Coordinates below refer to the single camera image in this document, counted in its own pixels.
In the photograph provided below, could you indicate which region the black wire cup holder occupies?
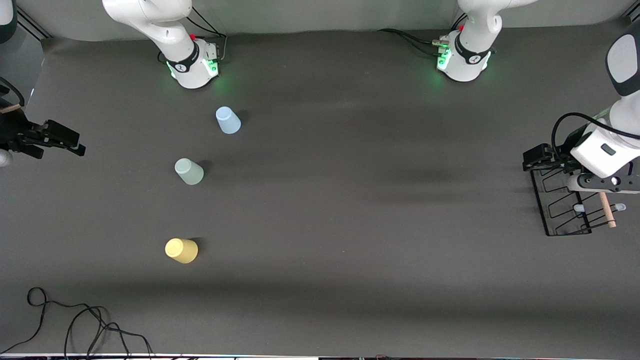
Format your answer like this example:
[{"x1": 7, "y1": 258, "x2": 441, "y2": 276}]
[{"x1": 530, "y1": 164, "x2": 627, "y2": 237}]

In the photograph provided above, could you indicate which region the pale green plastic cup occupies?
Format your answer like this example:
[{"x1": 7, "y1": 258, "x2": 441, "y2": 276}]
[{"x1": 174, "y1": 158, "x2": 205, "y2": 186}]

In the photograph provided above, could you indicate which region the yellow plastic cup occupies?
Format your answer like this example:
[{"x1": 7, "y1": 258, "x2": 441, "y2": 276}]
[{"x1": 165, "y1": 238, "x2": 199, "y2": 264}]

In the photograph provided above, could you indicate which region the light blue plastic cup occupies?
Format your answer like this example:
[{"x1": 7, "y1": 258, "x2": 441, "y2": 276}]
[{"x1": 215, "y1": 106, "x2": 242, "y2": 135}]

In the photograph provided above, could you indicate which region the dark grey table mat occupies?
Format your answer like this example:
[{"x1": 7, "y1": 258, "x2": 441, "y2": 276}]
[{"x1": 0, "y1": 20, "x2": 640, "y2": 357}]

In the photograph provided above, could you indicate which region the black left arm wrist cable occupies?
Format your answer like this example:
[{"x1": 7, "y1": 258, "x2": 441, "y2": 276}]
[{"x1": 551, "y1": 112, "x2": 640, "y2": 161}]

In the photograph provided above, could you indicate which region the black arm wrist cable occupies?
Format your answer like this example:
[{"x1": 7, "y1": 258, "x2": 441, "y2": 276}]
[
  {"x1": 0, "y1": 76, "x2": 26, "y2": 108},
  {"x1": 551, "y1": 112, "x2": 640, "y2": 161}
]

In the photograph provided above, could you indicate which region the black right arm wrist cable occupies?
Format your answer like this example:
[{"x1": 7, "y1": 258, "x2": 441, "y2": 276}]
[{"x1": 0, "y1": 76, "x2": 26, "y2": 108}]

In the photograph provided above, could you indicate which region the thin black loose cable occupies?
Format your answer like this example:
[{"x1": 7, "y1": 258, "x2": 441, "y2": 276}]
[{"x1": 0, "y1": 287, "x2": 153, "y2": 357}]

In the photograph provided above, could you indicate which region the black right arm base cable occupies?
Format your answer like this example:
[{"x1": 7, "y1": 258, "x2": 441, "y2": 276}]
[{"x1": 186, "y1": 5, "x2": 229, "y2": 63}]

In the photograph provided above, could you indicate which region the black arm base cable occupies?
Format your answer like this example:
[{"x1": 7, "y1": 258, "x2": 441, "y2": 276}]
[
  {"x1": 186, "y1": 5, "x2": 229, "y2": 63},
  {"x1": 377, "y1": 27, "x2": 448, "y2": 57}
]

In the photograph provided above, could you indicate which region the black left arm base cable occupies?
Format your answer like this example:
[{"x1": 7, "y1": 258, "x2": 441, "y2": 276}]
[{"x1": 377, "y1": 27, "x2": 448, "y2": 57}]

